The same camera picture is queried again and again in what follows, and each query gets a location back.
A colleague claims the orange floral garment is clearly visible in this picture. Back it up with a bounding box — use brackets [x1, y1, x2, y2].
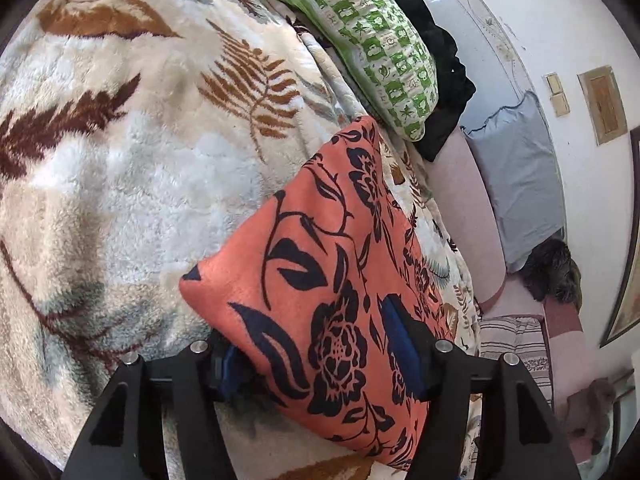
[178, 115, 458, 473]

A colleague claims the grey-blue pillow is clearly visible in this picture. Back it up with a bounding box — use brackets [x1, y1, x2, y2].
[460, 91, 568, 273]

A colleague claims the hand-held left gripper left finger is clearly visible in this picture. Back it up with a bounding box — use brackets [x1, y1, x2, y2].
[60, 340, 251, 480]

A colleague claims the striped floral cushion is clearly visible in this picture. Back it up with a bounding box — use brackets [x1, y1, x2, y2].
[477, 315, 553, 406]

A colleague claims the green checkered pillow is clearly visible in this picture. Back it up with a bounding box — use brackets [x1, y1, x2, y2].
[252, 0, 441, 142]

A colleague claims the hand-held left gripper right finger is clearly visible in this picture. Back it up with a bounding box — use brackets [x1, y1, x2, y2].
[377, 296, 583, 480]

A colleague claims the pink sofa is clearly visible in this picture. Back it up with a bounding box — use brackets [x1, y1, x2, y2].
[427, 130, 586, 466]

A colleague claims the large framed painting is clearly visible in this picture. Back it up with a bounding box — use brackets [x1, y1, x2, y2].
[599, 127, 640, 349]

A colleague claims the black garment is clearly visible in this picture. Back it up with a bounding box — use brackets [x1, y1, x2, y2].
[395, 0, 477, 162]

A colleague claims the leaf-print fleece blanket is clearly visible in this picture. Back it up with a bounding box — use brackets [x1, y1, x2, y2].
[0, 0, 483, 480]

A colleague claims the small framed wall panel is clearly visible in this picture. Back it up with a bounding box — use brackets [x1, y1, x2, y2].
[577, 65, 628, 147]

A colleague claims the dark furry garment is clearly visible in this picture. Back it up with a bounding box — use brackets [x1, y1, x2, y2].
[520, 237, 583, 306]

